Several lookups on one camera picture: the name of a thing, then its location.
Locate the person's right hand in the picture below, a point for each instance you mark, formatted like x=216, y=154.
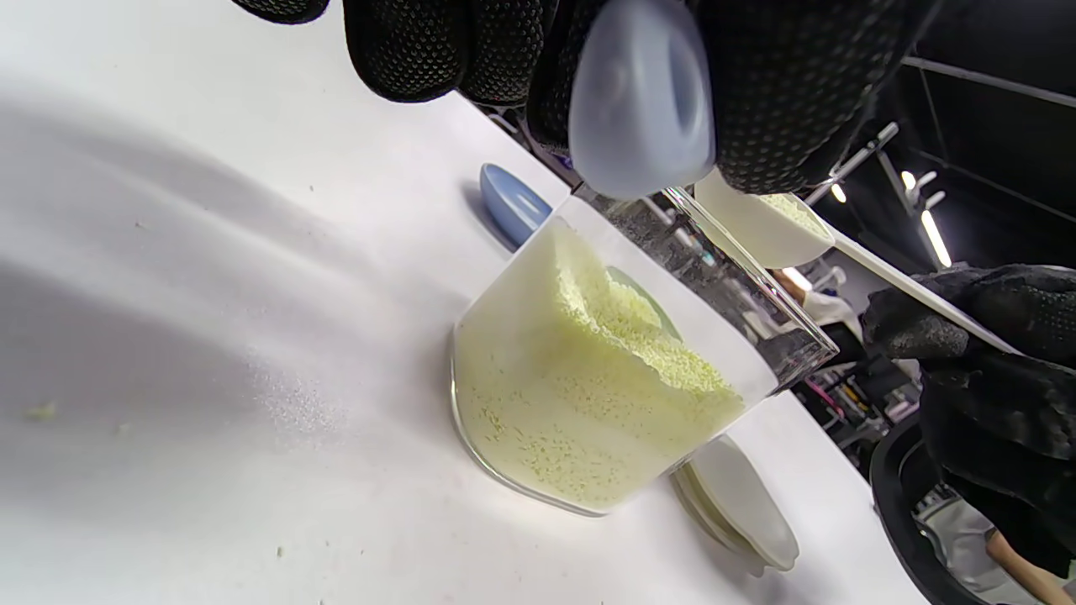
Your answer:
x=1009, y=403

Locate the person's left hand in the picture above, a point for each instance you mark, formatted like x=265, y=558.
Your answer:
x=773, y=84

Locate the yellow chicken bouillon heap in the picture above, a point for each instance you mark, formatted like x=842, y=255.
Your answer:
x=794, y=210

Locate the light blue plastic knife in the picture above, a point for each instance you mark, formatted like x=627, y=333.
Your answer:
x=639, y=109

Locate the white plastic coffee spoon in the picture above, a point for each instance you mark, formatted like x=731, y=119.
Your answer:
x=748, y=231

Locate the cream container lid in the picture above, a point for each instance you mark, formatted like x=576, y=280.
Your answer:
x=740, y=504

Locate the clear chicken bouillon container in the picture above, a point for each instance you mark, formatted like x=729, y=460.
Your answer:
x=572, y=395

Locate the person's right forearm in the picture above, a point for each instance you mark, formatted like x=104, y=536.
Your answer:
x=1021, y=571

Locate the small green dish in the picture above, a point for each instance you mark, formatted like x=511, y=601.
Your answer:
x=647, y=301

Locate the small blue dish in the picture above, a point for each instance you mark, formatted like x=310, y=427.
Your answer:
x=513, y=206

